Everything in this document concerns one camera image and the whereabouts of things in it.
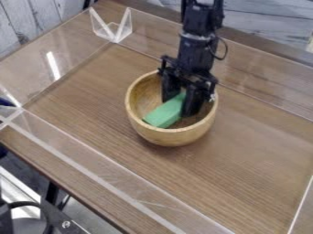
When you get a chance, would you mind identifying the black table leg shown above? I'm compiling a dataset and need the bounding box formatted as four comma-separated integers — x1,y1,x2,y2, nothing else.
46,182,60,205

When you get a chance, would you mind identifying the clear acrylic tray barrier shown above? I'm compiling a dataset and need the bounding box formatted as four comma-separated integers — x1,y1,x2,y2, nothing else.
0,2,313,234

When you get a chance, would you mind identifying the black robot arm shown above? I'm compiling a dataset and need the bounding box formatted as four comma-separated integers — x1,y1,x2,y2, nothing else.
158,0,225,118

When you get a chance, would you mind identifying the brown wooden bowl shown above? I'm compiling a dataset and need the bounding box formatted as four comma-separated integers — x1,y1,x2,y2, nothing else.
125,70,220,147

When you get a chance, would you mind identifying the black cable loop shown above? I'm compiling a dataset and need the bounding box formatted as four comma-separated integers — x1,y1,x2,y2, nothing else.
0,200,58,234

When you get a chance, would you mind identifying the green rectangular block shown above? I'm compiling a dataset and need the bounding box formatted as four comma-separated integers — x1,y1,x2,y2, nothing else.
142,92,186,128

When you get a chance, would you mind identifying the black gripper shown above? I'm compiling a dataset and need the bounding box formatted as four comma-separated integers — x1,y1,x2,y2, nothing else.
158,33,220,117

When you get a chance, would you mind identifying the blue object at edge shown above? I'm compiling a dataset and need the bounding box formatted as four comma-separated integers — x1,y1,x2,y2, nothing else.
0,97,16,159

